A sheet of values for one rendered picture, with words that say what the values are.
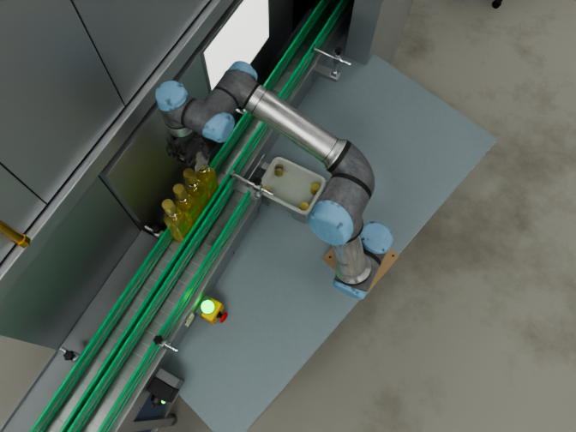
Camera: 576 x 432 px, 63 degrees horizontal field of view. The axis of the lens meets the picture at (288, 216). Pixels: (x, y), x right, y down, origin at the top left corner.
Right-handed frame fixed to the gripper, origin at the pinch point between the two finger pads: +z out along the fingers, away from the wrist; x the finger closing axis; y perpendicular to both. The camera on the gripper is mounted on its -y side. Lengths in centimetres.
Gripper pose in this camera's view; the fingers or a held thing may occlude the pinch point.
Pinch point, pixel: (197, 158)
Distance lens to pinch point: 148.9
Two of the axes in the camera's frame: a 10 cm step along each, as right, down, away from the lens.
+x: 8.7, 4.5, -1.7
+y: -4.8, 8.1, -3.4
